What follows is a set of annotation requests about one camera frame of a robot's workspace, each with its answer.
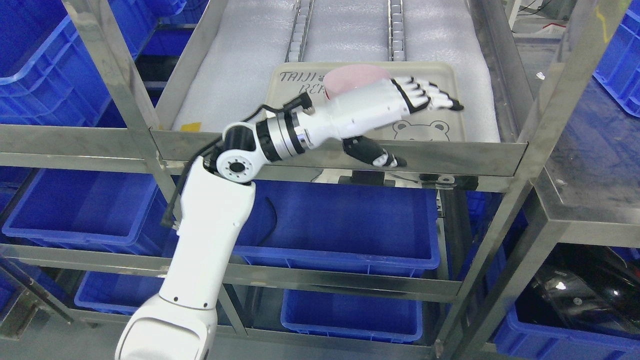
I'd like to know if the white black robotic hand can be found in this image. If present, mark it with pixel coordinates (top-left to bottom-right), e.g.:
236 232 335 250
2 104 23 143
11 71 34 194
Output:
286 76 464 168

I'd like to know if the pink ikea bowl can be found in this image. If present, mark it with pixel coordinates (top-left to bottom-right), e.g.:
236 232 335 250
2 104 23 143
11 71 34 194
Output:
323 63 391 100

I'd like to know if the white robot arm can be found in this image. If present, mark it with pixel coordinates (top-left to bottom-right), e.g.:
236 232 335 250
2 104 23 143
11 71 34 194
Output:
114 105 410 360

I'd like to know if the metal shelf rack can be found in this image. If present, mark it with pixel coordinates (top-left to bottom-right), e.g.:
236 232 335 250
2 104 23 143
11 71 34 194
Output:
1 0 631 360

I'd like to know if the beige bear tray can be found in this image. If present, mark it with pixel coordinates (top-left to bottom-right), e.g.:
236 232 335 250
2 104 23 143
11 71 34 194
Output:
264 61 466 142

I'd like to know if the black helmet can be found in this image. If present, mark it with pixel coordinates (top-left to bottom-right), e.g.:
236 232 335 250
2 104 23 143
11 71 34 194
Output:
519 243 640 340

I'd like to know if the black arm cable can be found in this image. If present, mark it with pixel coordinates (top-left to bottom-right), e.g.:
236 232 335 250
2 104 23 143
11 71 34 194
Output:
160 92 315 228

